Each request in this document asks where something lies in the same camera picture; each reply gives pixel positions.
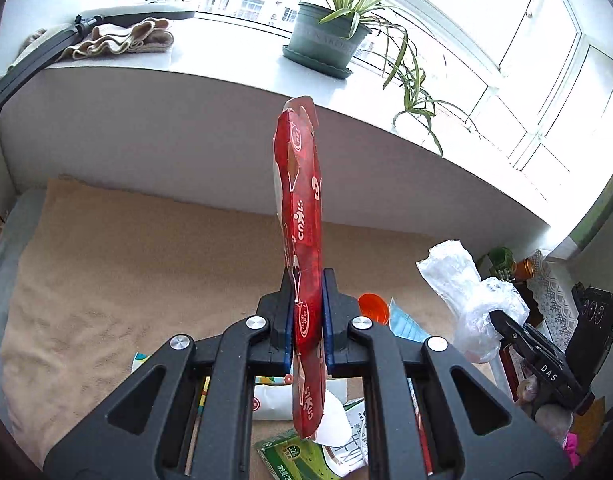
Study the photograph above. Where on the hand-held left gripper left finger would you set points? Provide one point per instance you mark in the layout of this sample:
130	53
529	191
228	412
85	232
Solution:
288	355

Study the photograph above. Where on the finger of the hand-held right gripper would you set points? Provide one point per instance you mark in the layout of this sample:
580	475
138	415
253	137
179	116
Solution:
516	332

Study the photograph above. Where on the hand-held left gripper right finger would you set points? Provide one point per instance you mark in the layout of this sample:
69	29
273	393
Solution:
328	332

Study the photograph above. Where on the orange plastic cup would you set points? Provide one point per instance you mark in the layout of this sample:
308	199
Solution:
374	309

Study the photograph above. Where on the clear plastic bag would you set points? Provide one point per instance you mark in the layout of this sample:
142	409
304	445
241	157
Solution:
459	285

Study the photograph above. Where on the red snack wrapper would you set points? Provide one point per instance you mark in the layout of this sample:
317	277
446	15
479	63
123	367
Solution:
304	220

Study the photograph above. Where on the pink sleeved right forearm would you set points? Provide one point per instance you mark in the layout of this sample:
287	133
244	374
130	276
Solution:
571	449

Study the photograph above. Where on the person's right hand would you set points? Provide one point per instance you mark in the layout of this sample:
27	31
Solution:
551	422

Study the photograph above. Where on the white packet with red mark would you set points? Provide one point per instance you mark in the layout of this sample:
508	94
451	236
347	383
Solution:
271	402

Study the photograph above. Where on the white lace cloth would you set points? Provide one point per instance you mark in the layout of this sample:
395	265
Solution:
554	295

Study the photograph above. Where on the small orange pot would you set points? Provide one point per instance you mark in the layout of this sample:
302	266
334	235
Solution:
524	269

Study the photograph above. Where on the blue face mask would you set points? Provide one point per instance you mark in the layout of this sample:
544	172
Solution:
405	322

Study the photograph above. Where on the white printed paper wrapper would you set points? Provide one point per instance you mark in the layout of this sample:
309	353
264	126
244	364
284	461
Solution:
349	440

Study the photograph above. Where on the green carton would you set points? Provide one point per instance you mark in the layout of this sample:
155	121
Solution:
286	460

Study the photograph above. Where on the beige fleece blanket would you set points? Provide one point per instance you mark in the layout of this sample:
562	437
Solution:
136	270

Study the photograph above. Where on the grey plant saucer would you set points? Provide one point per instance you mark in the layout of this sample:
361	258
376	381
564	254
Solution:
314	62

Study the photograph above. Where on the grey bed sheet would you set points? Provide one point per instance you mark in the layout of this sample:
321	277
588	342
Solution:
6	280

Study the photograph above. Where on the white framed window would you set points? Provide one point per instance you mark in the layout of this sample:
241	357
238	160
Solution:
486	35

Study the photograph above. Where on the spider plant in grey pot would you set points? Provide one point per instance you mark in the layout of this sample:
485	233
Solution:
326	27

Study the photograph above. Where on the beige folded cloth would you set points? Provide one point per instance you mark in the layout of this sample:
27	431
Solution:
121	40

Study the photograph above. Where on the green wall painting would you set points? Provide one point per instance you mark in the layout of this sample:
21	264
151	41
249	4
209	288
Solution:
604	215

